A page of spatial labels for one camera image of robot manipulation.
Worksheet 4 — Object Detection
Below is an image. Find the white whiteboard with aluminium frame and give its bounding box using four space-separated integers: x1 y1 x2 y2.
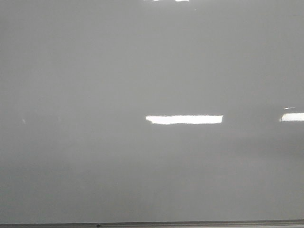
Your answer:
0 0 304 223

